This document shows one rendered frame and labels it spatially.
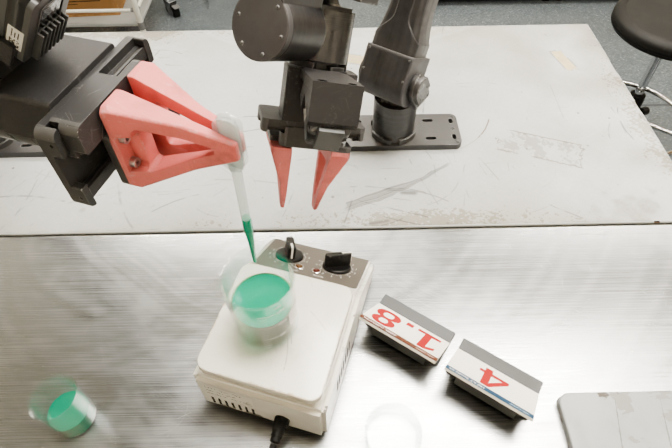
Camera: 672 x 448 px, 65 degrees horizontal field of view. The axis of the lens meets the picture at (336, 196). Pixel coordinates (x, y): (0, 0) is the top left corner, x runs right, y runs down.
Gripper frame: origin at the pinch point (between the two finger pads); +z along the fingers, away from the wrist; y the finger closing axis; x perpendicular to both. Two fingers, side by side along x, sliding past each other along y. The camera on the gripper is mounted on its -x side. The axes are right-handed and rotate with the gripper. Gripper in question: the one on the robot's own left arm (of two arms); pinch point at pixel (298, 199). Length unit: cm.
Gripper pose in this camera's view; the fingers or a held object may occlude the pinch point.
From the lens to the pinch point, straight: 56.4
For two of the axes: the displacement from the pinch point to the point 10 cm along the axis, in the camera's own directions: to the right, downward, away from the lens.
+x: -2.0, -3.6, 9.1
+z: -1.5, 9.3, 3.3
